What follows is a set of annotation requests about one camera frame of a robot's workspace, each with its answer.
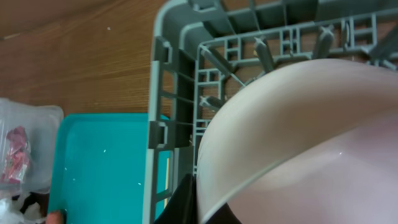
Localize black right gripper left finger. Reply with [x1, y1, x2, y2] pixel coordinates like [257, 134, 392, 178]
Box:
[154, 174, 197, 224]

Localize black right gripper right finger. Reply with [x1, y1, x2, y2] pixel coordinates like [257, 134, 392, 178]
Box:
[206, 203, 241, 224]

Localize orange carrot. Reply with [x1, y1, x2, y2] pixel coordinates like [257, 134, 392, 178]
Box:
[45, 211, 65, 224]

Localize pink bowl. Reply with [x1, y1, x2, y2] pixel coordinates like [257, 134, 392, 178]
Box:
[197, 59, 397, 223]

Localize clear plastic bin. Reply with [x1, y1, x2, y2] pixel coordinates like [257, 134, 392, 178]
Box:
[1, 98, 64, 197]

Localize teal plastic tray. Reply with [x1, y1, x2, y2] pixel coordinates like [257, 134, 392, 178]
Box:
[47, 112, 172, 224]

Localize red snack wrapper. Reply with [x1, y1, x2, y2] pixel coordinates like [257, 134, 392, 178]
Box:
[1, 126, 31, 184]

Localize white tissue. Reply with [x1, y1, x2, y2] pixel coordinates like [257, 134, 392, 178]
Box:
[1, 193, 46, 224]

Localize grey dishwasher rack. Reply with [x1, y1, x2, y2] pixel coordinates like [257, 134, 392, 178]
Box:
[142, 0, 397, 223]

